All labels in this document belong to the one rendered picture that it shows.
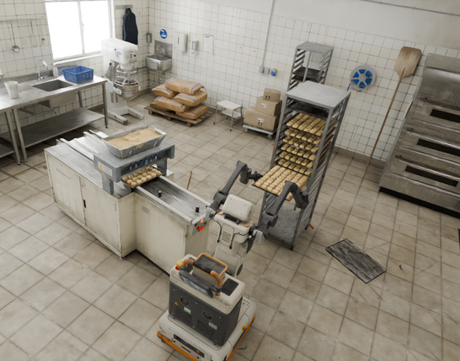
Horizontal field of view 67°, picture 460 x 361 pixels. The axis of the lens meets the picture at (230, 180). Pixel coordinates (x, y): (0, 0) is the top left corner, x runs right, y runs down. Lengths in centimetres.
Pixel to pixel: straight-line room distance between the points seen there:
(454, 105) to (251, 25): 362
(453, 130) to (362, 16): 228
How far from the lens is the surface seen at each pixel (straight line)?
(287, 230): 430
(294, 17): 664
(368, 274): 436
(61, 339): 347
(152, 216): 339
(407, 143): 561
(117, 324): 345
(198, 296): 269
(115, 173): 322
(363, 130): 670
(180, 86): 698
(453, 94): 544
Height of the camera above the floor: 281
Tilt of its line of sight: 32 degrees down
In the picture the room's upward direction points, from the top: 8 degrees clockwise
